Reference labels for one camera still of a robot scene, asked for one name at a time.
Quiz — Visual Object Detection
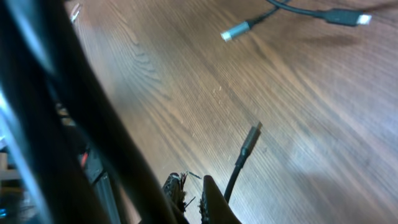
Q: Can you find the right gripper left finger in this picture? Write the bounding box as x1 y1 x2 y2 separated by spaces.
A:
162 172 187 213

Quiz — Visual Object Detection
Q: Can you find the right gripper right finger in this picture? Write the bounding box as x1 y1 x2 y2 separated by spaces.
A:
199 175 241 224

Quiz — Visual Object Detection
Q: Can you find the black usb cable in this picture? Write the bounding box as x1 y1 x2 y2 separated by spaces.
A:
220 0 373 205

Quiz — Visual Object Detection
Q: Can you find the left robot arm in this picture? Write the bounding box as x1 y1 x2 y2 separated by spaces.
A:
1 1 185 223

